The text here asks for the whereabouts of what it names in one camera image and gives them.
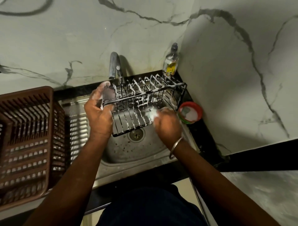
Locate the person's right hand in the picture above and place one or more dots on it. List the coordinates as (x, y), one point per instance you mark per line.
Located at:
(167, 127)

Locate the person's left hand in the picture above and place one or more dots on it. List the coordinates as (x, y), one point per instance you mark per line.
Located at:
(99, 116)

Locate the green scrub pad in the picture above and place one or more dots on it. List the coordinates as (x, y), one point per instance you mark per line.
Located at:
(152, 114)

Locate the black wire rack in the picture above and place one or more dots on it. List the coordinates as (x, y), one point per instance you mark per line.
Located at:
(149, 93)

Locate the person's left forearm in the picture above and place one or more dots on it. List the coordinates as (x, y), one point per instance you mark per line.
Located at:
(67, 181)

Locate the person's right forearm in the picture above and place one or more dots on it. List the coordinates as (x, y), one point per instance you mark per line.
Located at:
(221, 186)

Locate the person's dark clothing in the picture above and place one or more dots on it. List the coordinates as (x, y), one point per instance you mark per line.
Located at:
(151, 207)

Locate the orange round container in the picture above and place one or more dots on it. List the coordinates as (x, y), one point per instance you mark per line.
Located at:
(191, 113)

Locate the stainless steel sink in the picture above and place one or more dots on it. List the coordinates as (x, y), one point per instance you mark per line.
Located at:
(130, 151)

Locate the chrome faucet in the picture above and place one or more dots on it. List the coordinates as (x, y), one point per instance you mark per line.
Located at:
(114, 65)

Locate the clear dish soap bottle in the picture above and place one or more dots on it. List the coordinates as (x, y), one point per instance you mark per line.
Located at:
(170, 61)

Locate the brown plastic dish basket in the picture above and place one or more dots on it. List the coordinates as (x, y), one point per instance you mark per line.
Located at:
(25, 139)

